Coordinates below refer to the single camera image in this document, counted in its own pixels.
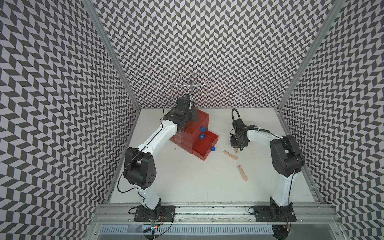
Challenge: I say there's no red plastic drawer cabinet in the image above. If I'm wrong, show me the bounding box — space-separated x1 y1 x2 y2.
170 110 209 154

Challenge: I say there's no red bottom drawer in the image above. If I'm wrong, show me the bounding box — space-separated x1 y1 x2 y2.
192 131 219 161

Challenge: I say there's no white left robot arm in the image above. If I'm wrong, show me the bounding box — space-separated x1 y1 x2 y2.
122 95 197 211

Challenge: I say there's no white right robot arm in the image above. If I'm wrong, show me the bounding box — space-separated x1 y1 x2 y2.
230 119 305 214

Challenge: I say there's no pink folding knife angled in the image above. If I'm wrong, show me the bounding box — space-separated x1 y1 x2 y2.
223 151 239 160

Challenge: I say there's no clear drinking glass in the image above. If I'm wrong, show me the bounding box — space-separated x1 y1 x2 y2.
246 121 258 127

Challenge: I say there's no chrome wire stand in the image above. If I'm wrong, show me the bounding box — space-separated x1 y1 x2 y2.
167 72 212 107

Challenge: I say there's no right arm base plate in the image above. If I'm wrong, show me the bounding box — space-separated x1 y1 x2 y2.
253 205 297 222

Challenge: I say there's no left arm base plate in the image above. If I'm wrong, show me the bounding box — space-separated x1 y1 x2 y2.
134 205 176 222

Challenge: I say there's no aluminium front rail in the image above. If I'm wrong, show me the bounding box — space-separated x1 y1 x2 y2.
91 203 342 225

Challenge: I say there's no aluminium corner post left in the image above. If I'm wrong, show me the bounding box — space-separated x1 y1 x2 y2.
82 0 141 112

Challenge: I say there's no aluminium corner post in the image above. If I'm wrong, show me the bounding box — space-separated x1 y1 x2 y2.
276 0 346 113
82 0 141 112

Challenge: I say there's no aluminium corner post right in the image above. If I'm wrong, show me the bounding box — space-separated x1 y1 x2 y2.
276 0 346 113

